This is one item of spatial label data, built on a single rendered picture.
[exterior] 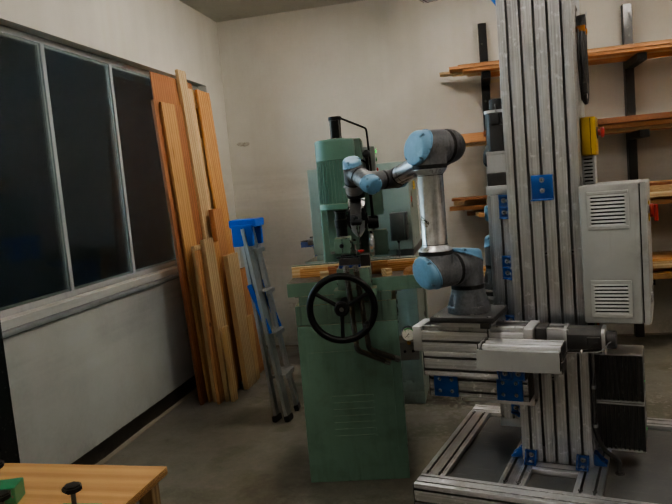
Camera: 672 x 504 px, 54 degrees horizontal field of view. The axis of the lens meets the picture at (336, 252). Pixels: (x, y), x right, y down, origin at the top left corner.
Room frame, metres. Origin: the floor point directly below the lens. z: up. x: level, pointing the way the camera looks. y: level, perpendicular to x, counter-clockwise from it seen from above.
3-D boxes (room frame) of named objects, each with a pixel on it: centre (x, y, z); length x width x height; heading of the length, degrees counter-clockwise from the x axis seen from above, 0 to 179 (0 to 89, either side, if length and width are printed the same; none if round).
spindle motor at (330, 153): (2.94, -0.03, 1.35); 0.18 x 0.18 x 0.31
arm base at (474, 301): (2.30, -0.46, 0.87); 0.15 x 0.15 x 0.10
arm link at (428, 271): (2.23, -0.34, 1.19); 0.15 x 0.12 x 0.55; 122
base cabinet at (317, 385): (3.06, -0.04, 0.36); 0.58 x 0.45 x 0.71; 175
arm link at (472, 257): (2.30, -0.45, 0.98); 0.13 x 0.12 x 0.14; 122
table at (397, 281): (2.83, -0.08, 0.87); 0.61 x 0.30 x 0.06; 85
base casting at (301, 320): (3.07, -0.05, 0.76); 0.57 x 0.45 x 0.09; 175
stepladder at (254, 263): (3.74, 0.44, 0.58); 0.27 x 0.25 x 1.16; 77
